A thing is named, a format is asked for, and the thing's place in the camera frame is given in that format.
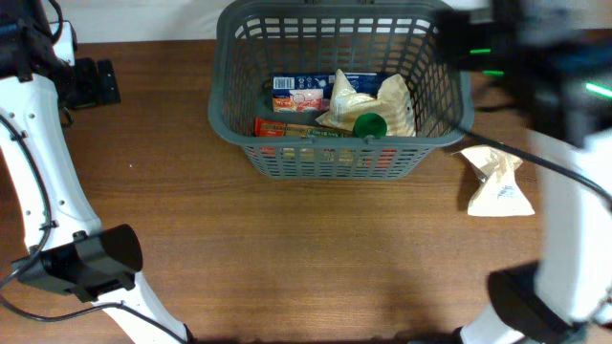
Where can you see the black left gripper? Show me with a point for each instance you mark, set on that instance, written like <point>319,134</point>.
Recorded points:
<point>94,93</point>

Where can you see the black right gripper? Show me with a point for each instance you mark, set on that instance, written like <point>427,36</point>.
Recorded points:
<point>467,54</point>

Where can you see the clear bag of rice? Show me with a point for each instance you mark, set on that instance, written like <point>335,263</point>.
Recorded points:
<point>392,103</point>

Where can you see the beige paper bag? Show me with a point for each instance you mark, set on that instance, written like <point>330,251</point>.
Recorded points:
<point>498,194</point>

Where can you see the green-lidded jar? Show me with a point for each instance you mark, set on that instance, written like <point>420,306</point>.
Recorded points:
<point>370,125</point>

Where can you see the grey plastic basket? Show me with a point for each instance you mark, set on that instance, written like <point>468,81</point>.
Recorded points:
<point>260,42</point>

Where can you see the red spaghetti packet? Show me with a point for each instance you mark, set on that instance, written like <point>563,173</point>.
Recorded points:
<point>271,129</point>

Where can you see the blue and white carton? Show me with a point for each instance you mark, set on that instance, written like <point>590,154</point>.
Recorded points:
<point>311,92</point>

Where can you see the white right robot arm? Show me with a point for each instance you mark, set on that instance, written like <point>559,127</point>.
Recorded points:
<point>559,77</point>

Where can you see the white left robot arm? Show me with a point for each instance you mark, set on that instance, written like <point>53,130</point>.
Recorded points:
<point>70,252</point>

